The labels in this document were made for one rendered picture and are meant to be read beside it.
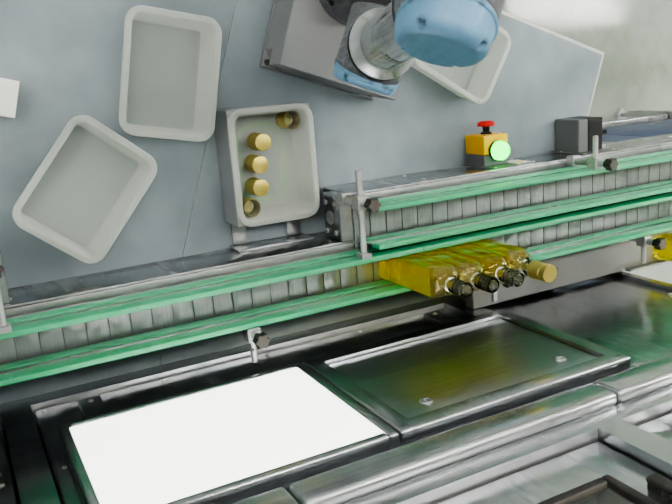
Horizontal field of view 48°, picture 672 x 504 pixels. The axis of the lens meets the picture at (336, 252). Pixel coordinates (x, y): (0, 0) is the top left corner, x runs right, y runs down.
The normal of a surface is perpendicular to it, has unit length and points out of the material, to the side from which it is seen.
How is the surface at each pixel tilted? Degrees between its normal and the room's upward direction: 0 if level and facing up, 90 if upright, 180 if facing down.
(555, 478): 90
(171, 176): 0
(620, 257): 0
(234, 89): 0
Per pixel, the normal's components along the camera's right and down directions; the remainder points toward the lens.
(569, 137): -0.88, 0.18
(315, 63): 0.47, 0.19
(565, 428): -0.07, -0.97
